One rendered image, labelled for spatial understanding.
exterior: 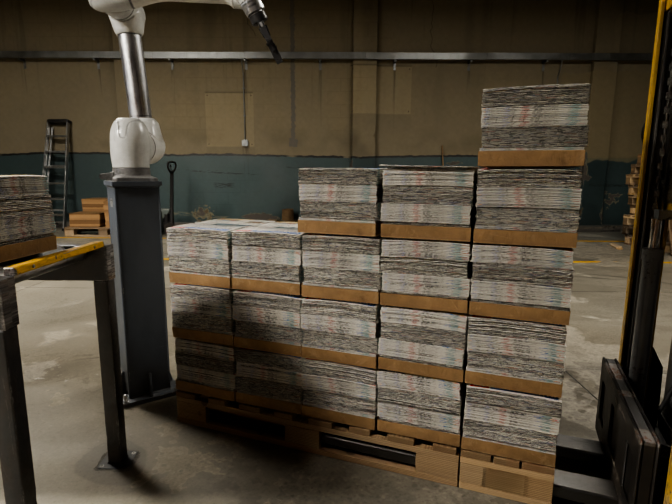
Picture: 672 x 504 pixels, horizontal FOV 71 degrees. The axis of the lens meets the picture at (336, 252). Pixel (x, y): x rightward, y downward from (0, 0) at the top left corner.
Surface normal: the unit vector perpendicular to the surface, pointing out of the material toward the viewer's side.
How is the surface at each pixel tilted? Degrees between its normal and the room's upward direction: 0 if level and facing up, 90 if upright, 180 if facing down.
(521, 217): 90
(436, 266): 90
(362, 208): 90
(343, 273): 90
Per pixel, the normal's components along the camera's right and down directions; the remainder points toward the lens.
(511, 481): -0.36, 0.16
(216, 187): 0.00, 0.17
